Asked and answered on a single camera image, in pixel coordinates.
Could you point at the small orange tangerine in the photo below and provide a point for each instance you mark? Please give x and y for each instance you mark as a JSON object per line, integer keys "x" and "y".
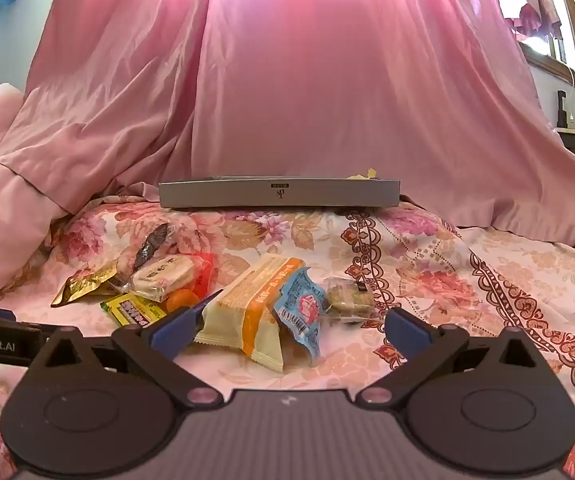
{"x": 182, "y": 299}

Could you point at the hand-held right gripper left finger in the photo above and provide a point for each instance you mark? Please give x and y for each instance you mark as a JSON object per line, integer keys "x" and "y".
{"x": 177, "y": 332}

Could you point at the floral bed sheet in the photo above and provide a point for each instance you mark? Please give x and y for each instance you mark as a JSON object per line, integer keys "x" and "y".
{"x": 317, "y": 240}

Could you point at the black upright object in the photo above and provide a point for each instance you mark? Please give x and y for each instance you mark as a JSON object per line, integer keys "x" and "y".
{"x": 562, "y": 110}

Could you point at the yellow blue snack wrapper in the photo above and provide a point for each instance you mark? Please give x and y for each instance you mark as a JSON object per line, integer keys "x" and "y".
{"x": 365, "y": 174}

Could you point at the clear rice cracker packet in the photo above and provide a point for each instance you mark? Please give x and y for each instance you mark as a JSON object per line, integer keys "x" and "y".
{"x": 162, "y": 275}

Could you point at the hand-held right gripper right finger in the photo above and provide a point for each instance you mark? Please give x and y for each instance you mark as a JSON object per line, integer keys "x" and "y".
{"x": 407, "y": 332}

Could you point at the gold foil snack packet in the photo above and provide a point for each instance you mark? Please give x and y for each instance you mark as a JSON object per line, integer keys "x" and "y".
{"x": 85, "y": 285}

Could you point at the cream orange striped snack packet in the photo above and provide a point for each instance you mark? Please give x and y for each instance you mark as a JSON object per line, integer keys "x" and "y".
{"x": 247, "y": 310}

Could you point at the clear brown biscuit packet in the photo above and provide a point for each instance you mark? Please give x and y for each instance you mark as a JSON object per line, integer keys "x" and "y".
{"x": 350, "y": 300}

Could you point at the window with wooden frame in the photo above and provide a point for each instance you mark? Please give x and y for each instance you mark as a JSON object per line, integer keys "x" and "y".
{"x": 562, "y": 25}

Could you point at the pink curtain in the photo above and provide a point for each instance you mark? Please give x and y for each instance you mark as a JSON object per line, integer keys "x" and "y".
{"x": 317, "y": 85}

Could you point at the red snack packet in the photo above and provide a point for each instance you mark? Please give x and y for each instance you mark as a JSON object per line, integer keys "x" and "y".
{"x": 206, "y": 272}

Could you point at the light blue snack packet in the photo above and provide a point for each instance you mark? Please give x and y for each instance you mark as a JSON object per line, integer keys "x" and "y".
{"x": 300, "y": 315}

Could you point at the yellow green candy packet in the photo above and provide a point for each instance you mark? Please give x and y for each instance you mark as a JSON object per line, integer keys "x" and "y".
{"x": 132, "y": 310}

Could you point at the hanging purple garment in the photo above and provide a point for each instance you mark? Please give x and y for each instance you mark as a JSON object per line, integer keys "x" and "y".
{"x": 530, "y": 20}

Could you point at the grey shallow cardboard box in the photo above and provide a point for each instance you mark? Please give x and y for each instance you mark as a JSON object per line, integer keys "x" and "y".
{"x": 277, "y": 195}

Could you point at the dark brown snack packet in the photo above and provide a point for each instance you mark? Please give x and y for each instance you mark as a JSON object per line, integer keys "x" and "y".
{"x": 152, "y": 245}

